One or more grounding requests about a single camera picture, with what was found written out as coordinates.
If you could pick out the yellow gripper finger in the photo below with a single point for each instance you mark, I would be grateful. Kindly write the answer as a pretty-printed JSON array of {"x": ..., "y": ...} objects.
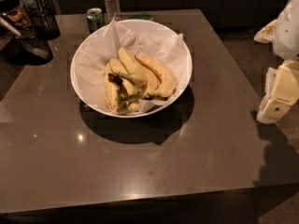
[
  {"x": 281, "y": 92},
  {"x": 266, "y": 34}
]

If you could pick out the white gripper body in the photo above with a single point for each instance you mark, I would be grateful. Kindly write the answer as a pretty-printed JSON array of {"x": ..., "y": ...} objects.
[{"x": 288, "y": 34}]

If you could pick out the white bowl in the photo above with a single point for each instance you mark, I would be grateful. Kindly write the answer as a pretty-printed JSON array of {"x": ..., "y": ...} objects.
[{"x": 137, "y": 36}]

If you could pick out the white paper liner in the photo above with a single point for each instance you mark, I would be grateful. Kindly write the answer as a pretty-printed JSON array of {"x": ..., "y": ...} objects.
[{"x": 131, "y": 96}]

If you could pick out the clear plastic water bottle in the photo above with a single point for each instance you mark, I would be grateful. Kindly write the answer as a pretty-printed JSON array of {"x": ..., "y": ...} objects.
[{"x": 113, "y": 9}]

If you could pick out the green soda can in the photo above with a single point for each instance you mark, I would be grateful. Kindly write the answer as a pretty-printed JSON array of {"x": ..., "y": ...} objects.
[{"x": 95, "y": 19}]

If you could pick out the dark jar with lid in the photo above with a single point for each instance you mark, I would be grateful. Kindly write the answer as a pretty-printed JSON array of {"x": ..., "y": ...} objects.
[{"x": 14, "y": 17}]

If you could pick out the black wire basket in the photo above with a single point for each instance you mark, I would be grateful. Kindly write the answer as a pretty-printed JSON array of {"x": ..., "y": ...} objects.
[{"x": 44, "y": 21}]

